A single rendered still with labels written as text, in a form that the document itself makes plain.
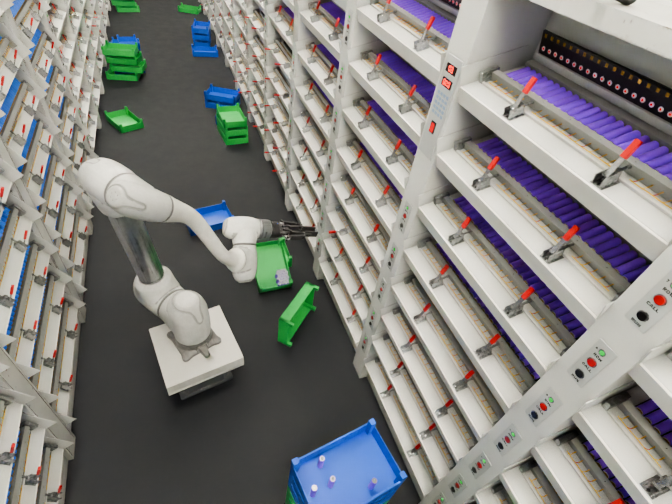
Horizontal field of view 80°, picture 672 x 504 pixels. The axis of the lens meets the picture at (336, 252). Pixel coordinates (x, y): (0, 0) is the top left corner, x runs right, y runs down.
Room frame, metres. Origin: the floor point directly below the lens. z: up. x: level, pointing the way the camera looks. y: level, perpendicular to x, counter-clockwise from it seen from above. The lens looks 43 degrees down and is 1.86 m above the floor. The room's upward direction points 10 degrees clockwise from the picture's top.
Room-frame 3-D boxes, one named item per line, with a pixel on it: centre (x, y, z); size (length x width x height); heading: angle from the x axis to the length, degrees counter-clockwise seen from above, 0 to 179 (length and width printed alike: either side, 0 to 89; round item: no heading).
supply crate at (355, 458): (0.44, -0.16, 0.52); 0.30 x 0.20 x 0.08; 126
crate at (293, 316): (1.32, 0.14, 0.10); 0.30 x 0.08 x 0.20; 162
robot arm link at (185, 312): (0.97, 0.57, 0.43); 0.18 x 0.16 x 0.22; 61
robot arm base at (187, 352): (0.95, 0.55, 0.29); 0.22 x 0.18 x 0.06; 48
